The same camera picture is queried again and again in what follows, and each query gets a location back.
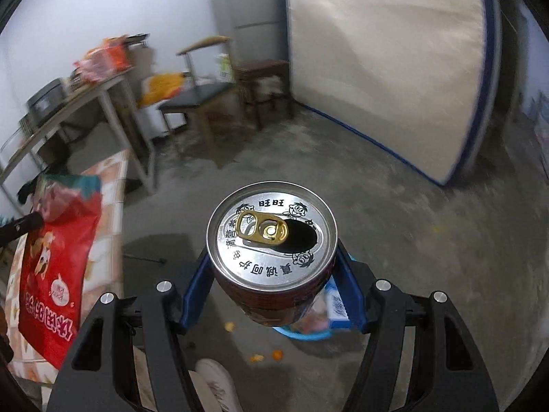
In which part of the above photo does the grey microwave oven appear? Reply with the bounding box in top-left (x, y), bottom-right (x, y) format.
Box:
top-left (26, 78), bottom-right (69, 123)

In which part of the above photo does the red snack bag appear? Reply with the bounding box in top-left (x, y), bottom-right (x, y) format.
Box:
top-left (17, 174), bottom-right (104, 370)

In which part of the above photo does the white cabinet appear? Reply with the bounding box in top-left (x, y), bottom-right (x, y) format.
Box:
top-left (137, 103), bottom-right (172, 138)

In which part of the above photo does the grey metal desk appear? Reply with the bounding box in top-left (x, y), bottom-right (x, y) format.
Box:
top-left (0, 66), bottom-right (159, 224)

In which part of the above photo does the white mattress with blue edge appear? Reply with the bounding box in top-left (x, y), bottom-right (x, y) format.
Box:
top-left (283, 0), bottom-right (502, 187)

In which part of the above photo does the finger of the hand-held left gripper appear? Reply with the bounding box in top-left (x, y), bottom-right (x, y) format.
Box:
top-left (0, 212), bottom-right (46, 250)

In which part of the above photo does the red drink can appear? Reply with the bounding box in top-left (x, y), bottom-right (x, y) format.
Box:
top-left (206, 182), bottom-right (339, 327)

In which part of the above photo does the grey refrigerator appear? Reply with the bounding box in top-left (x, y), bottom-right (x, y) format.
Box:
top-left (206, 0), bottom-right (292, 82)

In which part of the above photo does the yellow bag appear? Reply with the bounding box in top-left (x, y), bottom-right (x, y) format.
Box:
top-left (141, 72), bottom-right (189, 106)

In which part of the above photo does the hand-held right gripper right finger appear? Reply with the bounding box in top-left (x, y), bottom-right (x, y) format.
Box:
top-left (335, 238), bottom-right (500, 412)

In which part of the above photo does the person's white shoe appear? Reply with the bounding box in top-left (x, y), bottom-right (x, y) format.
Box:
top-left (195, 358), bottom-right (241, 412)

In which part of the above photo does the wooden chair with black seat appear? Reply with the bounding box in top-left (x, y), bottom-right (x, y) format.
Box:
top-left (156, 34), bottom-right (254, 168)

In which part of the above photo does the dark cloth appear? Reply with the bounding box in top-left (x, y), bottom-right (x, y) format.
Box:
top-left (17, 174), bottom-right (44, 207)

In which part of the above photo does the green white box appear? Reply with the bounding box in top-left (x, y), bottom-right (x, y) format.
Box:
top-left (217, 54), bottom-right (234, 82)

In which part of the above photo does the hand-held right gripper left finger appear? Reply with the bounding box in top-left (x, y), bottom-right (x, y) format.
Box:
top-left (45, 249), bottom-right (215, 412)

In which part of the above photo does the dark wooden stool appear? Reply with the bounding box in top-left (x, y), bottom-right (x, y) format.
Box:
top-left (234, 58), bottom-right (296, 131)

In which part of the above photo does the pile of snack packets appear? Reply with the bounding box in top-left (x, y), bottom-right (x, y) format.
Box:
top-left (71, 34), bottom-right (133, 87)

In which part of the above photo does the blue plastic basin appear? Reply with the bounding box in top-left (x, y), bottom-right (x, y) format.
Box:
top-left (272, 275), bottom-right (357, 344)

